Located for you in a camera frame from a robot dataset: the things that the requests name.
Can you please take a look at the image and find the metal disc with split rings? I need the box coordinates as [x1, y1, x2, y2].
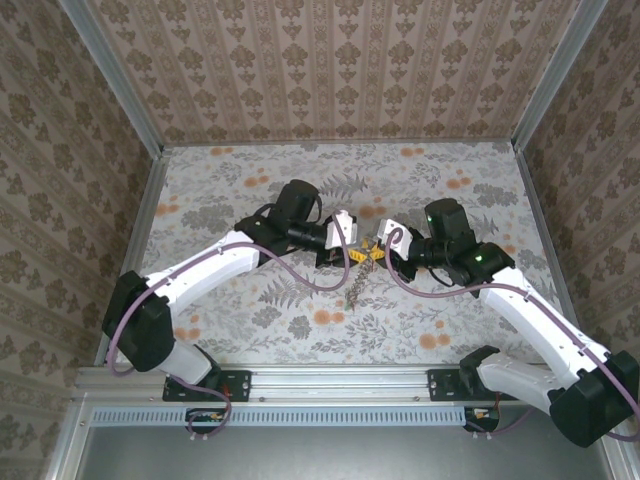
[343, 238, 377, 312]

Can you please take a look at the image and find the black electronics box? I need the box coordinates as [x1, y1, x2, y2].
[462, 405, 502, 434]
[184, 407, 232, 435]

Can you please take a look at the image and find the grey metal panel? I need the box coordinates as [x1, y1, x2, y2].
[74, 405, 619, 480]

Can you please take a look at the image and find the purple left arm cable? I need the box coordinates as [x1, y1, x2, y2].
[107, 215, 351, 442]

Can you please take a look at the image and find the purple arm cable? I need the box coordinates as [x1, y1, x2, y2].
[384, 225, 640, 444]
[107, 215, 351, 442]

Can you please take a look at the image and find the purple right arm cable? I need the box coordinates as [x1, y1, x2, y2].
[384, 225, 640, 444]

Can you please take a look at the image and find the aluminium frame rail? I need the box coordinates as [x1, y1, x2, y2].
[514, 144, 594, 365]
[94, 149, 172, 371]
[162, 139, 516, 150]

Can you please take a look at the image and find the wide aluminium base rail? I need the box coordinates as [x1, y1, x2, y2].
[74, 363, 551, 404]

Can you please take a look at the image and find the slotted grey cable duct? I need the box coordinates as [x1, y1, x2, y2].
[91, 405, 501, 428]

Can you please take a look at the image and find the aluminium frame post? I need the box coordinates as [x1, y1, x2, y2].
[510, 0, 610, 151]
[56, 0, 167, 155]

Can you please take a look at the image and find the aluminium frame bar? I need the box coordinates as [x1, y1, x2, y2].
[43, 399, 96, 480]
[602, 442, 632, 480]

